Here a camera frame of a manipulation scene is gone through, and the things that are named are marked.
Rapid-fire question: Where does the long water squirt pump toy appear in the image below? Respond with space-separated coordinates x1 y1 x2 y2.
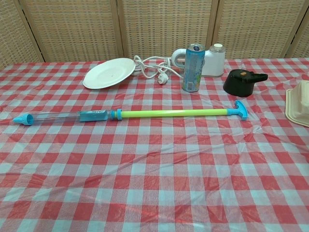
12 100 249 126

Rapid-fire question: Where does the red white checkered tablecloth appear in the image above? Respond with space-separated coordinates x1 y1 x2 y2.
0 58 309 232

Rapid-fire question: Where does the blue drink can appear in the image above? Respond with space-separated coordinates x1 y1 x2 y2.
182 43 206 93

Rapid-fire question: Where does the white round plate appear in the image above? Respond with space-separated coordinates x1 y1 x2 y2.
83 58 136 90

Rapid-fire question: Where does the white handheld appliance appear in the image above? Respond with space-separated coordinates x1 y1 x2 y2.
170 43 226 78

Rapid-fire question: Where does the black kettle lid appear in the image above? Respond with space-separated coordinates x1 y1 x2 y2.
223 68 268 98

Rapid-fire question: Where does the woven folding screen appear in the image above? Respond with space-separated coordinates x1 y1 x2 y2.
0 0 309 70

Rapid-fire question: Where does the beige lidded food container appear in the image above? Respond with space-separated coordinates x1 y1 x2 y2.
285 80 309 128

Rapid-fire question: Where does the white power cable with plug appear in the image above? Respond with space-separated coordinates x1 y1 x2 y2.
131 55 185 86

